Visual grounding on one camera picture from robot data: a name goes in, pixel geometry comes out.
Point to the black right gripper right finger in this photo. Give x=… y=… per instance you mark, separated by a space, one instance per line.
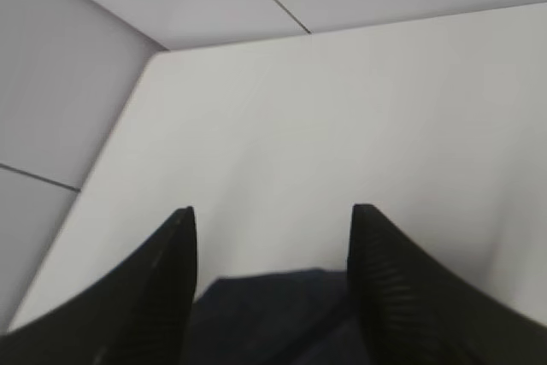
x=413 y=310

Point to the dark blue lunch bag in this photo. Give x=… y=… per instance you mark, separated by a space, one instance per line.
x=299 y=317

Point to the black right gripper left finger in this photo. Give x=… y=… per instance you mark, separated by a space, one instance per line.
x=136 y=314

